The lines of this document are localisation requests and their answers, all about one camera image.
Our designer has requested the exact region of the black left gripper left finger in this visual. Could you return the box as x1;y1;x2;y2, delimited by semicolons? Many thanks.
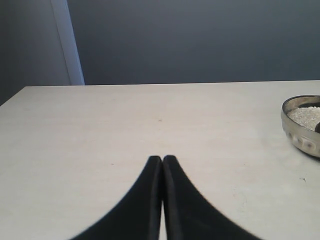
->
74;155;162;240

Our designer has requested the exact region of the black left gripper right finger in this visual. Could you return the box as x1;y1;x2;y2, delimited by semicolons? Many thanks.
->
162;155;259;240

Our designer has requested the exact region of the steel bowl of rice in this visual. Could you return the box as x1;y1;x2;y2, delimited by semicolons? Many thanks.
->
280;95;320;158

